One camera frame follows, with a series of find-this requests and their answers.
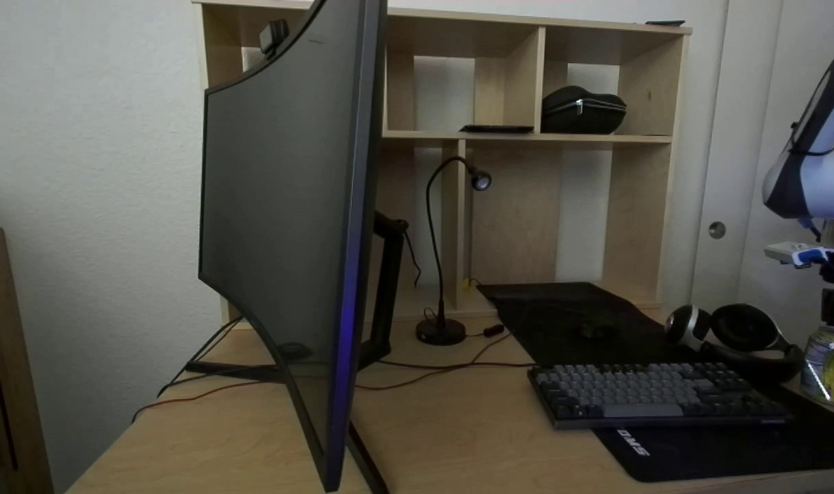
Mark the black gooseneck desk lamp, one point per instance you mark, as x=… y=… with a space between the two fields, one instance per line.
x=441 y=330

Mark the flat black device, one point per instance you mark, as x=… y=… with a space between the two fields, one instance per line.
x=498 y=129

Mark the black silver headphones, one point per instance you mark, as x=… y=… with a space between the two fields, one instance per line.
x=748 y=332

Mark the small dark flat object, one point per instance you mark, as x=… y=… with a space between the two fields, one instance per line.
x=664 y=22

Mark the black curved monitor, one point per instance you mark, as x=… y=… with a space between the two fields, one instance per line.
x=290 y=229

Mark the black webcam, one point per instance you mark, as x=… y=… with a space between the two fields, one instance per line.
x=272 y=36

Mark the grey mechanical keyboard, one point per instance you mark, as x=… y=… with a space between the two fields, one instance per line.
x=653 y=393

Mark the white blue wrist camera mount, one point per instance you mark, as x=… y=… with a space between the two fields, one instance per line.
x=796 y=254

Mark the light wooden shelf unit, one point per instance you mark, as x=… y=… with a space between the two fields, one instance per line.
x=518 y=209

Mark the round silver door knob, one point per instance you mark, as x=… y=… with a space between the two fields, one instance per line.
x=718 y=229

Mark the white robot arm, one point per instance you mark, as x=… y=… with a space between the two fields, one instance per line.
x=823 y=165

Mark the brown wooden cabinet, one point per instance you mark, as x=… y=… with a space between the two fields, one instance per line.
x=6 y=386

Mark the black desk mat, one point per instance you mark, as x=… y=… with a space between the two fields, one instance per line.
x=571 y=319

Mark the black device on shelf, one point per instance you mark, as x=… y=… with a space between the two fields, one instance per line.
x=583 y=111

